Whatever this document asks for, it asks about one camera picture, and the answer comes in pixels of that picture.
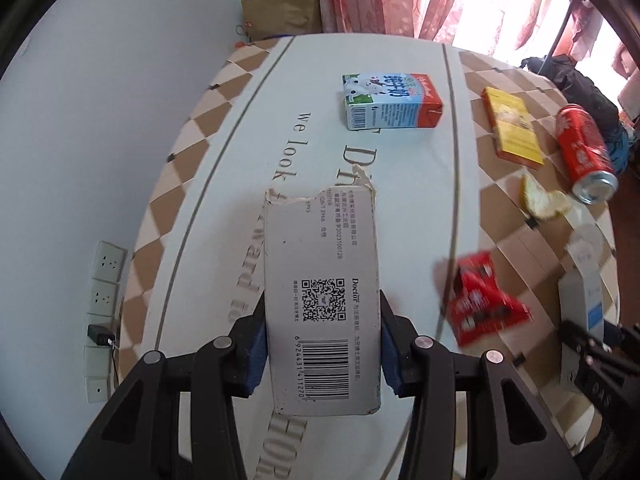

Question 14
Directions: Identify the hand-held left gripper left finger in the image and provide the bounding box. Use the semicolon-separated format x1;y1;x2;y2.
61;290;269;480

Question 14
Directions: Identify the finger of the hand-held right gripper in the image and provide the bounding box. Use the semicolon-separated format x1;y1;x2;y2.
559;321;640;441

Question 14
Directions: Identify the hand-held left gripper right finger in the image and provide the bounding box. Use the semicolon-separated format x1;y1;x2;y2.
379;290;584;480

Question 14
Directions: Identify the white and blue carton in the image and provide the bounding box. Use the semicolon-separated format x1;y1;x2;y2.
558;222;617;391

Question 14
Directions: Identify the torn white cardboard box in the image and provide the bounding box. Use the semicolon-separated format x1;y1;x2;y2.
263;181;383;417

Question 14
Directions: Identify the red snack wrapper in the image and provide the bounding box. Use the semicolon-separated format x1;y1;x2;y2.
445;252;533;347

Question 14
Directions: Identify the black power adapter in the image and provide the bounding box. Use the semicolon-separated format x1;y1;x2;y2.
87;324;117;348

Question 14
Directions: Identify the checkered printed tablecloth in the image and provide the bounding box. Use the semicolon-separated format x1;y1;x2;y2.
107;34;623;480

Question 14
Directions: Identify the red soda can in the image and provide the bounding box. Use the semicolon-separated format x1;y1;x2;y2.
556;103;619;205

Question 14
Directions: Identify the yellow flat box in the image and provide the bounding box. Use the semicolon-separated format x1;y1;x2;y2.
481;86;545;170

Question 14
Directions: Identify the milk carton with cow print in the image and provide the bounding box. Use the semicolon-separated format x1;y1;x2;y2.
342;72;445;131

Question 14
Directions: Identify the brown paper bag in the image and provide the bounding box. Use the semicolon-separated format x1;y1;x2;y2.
241;0;322;42

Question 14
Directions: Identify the white wall socket strip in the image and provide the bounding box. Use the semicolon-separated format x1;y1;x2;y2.
83;240;127;404

